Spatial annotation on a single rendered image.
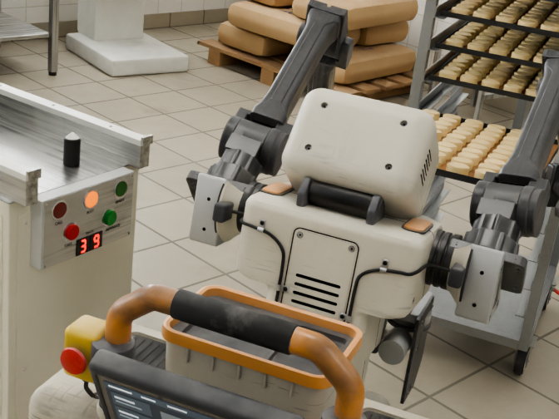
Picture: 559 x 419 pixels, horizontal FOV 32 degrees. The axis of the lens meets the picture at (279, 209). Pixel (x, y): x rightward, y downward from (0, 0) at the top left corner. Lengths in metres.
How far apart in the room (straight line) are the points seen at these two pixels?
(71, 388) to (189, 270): 2.14
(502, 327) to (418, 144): 1.69
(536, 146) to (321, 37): 0.46
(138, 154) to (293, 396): 0.87
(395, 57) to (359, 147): 4.34
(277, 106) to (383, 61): 3.97
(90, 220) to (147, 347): 0.54
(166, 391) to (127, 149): 0.95
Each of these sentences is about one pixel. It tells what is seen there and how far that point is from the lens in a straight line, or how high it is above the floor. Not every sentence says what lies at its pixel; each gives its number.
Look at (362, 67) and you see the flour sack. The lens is 5.50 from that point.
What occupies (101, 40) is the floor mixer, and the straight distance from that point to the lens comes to 5.96.
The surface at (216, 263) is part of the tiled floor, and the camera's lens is 3.49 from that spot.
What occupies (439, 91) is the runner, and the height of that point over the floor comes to 0.77.
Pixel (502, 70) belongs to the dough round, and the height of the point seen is 0.88.
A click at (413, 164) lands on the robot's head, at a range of 1.42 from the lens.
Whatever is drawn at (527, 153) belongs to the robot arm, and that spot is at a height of 1.07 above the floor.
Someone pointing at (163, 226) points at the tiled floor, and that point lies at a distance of 3.75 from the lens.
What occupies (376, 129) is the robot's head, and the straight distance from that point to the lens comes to 1.45.
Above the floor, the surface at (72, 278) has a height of 0.63.
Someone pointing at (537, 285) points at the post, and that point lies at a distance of 2.94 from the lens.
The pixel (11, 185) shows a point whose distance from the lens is 1.79.
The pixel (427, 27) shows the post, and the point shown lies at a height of 1.01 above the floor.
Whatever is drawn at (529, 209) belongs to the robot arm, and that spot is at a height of 1.02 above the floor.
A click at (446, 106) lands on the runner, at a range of 3.25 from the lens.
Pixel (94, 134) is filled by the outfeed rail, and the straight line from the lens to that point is 2.03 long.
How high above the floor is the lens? 1.55
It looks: 23 degrees down
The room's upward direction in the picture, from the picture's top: 7 degrees clockwise
